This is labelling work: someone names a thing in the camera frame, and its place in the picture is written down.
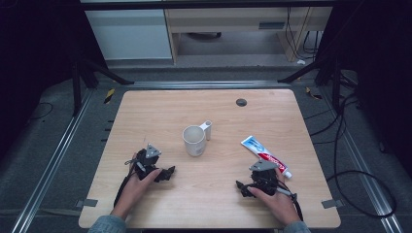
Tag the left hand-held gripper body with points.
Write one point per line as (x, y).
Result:
(146, 161)

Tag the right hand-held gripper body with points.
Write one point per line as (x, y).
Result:
(264, 179)

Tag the person's right hand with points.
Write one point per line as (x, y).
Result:
(279, 207)

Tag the person's left hand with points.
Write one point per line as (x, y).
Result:
(133, 193)

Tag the toothpaste tube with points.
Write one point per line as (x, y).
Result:
(264, 152)

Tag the yellow black tape strip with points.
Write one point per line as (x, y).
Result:
(313, 93)
(109, 95)

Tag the black metal stand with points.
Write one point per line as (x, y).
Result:
(335, 84)
(76, 87)

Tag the white cabinet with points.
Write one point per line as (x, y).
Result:
(129, 35)

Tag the light wooden desk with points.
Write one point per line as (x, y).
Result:
(226, 19)

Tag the grey table bracket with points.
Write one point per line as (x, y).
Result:
(332, 203)
(86, 203)

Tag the metal floor rail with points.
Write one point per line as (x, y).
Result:
(51, 161)
(366, 168)

